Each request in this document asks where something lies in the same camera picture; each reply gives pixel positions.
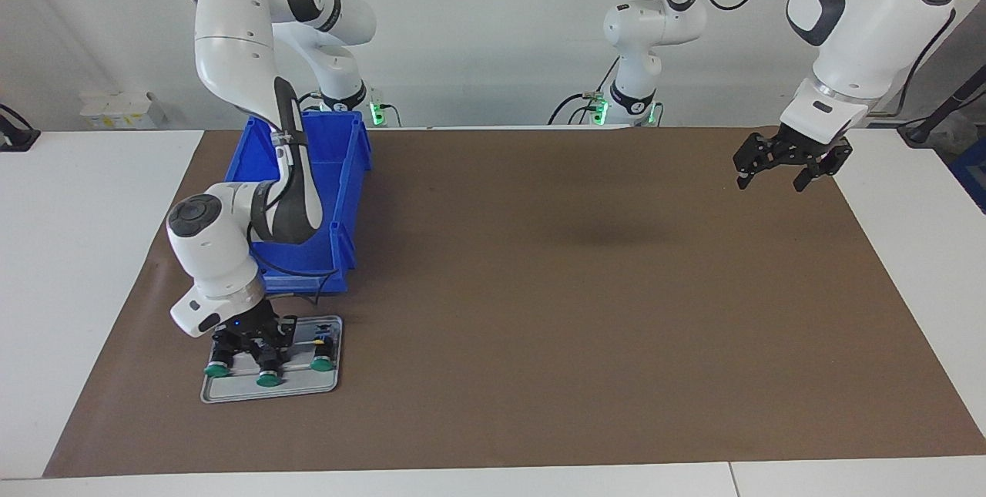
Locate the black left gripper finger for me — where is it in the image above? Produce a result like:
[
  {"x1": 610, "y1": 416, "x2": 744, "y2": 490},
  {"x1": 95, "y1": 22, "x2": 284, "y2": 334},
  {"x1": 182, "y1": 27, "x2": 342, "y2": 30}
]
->
[
  {"x1": 733, "y1": 135, "x2": 779, "y2": 191},
  {"x1": 793, "y1": 146, "x2": 854, "y2": 193}
]

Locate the silver metal tray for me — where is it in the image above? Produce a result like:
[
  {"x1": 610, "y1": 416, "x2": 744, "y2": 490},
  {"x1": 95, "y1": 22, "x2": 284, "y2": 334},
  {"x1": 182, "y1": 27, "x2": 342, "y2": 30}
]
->
[{"x1": 200, "y1": 315, "x2": 344, "y2": 405}]

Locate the black stand pole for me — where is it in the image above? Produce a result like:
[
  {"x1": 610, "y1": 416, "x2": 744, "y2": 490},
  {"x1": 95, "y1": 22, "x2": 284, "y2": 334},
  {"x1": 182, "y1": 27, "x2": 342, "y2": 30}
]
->
[{"x1": 897, "y1": 65, "x2": 986, "y2": 148}]

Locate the blue crate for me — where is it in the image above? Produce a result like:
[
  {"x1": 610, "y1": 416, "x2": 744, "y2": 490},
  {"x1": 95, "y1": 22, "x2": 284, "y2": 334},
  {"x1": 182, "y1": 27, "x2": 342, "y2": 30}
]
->
[{"x1": 949, "y1": 135, "x2": 986, "y2": 214}]

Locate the blue plastic storage bin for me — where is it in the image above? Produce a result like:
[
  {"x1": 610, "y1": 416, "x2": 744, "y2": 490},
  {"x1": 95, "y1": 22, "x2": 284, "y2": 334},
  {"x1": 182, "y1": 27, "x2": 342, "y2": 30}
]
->
[{"x1": 225, "y1": 112, "x2": 373, "y2": 296}]

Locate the white cardboard box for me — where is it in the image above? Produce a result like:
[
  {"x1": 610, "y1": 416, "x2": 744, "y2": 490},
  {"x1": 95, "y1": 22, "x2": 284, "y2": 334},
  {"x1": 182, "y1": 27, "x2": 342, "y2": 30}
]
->
[{"x1": 79, "y1": 92, "x2": 167, "y2": 129}]

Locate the brown table mat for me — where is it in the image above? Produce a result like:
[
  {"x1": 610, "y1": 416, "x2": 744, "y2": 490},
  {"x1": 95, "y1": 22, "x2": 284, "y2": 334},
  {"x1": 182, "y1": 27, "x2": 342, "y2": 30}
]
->
[{"x1": 42, "y1": 127, "x2": 986, "y2": 479}]

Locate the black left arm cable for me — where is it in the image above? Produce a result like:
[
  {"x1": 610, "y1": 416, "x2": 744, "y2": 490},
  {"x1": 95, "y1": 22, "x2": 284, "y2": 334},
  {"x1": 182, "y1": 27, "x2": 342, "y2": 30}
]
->
[{"x1": 689, "y1": 0, "x2": 957, "y2": 120}]

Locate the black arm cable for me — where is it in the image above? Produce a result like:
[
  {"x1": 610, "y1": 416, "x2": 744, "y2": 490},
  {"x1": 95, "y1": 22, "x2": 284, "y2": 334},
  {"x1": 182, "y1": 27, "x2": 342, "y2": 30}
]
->
[
  {"x1": 689, "y1": 0, "x2": 957, "y2": 120},
  {"x1": 262, "y1": 77, "x2": 341, "y2": 305}
]

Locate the black base power cable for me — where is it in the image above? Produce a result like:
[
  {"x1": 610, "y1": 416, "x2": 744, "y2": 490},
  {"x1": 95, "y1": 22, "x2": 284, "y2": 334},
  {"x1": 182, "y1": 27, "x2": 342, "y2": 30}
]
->
[{"x1": 548, "y1": 56, "x2": 621, "y2": 126}]

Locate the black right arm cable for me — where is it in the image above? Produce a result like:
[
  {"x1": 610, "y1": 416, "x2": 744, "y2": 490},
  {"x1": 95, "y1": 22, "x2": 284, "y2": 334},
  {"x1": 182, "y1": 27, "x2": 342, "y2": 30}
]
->
[{"x1": 262, "y1": 77, "x2": 341, "y2": 305}]

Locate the black clamp mount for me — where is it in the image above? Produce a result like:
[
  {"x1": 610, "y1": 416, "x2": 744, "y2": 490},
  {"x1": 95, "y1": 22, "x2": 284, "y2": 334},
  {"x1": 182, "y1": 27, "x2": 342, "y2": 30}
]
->
[{"x1": 0, "y1": 104, "x2": 41, "y2": 153}]

